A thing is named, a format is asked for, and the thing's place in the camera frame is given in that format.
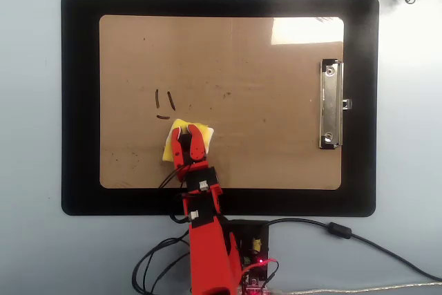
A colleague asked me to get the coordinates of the brown clipboard board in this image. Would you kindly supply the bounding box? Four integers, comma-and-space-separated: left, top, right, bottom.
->
99, 15, 345, 191

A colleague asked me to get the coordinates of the silver metal clipboard clip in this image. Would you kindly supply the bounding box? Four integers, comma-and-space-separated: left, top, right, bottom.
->
318, 58, 354, 151

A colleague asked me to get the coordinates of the black servo wire bundle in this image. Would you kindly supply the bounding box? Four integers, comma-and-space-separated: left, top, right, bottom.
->
131, 163, 195, 295

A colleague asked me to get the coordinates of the black rectangular mat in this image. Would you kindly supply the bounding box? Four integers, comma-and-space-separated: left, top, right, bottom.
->
60, 0, 381, 218

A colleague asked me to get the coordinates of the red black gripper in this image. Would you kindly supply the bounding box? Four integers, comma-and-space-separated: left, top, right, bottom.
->
171, 123, 222, 195

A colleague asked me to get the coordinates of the black power cable with ferrite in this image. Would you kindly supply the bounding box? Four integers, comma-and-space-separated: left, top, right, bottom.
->
265, 218, 442, 283

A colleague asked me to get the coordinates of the silver braided USB cable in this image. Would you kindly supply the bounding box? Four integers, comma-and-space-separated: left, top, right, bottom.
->
271, 281, 442, 295

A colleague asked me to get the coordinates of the thin red wire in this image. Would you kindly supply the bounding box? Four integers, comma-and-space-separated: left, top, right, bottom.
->
240, 257, 280, 288

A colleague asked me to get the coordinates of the yellow white sponge black knob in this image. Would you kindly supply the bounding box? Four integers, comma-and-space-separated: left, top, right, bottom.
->
161, 118, 215, 164

